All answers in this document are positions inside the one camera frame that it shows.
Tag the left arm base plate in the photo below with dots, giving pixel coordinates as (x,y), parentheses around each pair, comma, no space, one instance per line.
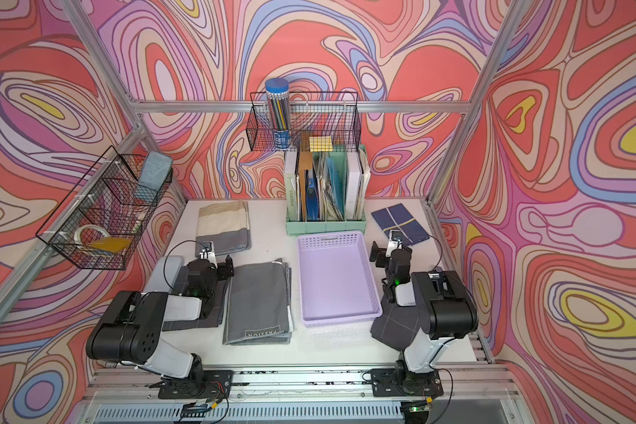
(204,384)

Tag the lilac perforated plastic basket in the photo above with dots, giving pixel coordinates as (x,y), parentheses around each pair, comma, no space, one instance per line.
(336,285)

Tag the aluminium front rail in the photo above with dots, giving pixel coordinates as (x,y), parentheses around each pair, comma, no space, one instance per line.
(472,393)

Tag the plain grey pillowcase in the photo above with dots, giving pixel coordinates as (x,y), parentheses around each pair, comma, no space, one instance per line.
(258,305)

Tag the grey checked pillowcase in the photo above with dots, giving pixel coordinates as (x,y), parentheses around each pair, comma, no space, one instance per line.
(188,315)
(396,327)

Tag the yellow sticky note pad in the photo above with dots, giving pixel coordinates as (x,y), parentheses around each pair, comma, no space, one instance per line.
(321,144)

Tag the clear tape roll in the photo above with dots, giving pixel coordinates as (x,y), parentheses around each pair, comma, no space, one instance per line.
(89,233)

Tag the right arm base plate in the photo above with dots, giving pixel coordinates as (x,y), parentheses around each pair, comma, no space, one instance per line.
(390,383)

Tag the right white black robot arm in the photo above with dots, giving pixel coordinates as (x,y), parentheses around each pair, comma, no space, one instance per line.
(423,312)

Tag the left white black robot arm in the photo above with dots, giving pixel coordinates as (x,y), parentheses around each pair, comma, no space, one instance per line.
(129,331)

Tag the yellow card in basket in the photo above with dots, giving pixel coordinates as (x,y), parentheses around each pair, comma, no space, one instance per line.
(109,245)

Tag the blue pencil tube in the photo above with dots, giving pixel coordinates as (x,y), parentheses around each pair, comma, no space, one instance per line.
(277,93)

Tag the books and folders in organizer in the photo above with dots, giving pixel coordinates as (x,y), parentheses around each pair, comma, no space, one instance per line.
(326,183)

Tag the beige grey striped folded cloth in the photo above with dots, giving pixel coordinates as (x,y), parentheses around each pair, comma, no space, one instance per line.
(225,225)

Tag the black wire basket on left wall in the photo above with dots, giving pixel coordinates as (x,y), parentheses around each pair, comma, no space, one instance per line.
(108,195)

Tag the black wire basket on back wall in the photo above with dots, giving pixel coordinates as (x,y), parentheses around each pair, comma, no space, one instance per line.
(313,113)

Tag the navy cloth yellow stripe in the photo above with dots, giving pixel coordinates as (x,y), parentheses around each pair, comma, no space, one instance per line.
(399,218)

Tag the black wire basket on wall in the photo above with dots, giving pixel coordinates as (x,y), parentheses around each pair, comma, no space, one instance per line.
(108,195)
(313,113)

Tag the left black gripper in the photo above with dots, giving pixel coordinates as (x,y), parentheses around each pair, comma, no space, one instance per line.
(221,268)

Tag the mint green file organizer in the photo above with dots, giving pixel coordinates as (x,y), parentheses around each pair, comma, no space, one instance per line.
(326,225)

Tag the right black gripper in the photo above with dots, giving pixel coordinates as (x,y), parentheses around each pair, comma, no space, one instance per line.
(381,253)

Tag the grey blue sponge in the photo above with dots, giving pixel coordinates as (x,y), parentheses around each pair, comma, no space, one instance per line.
(155,170)

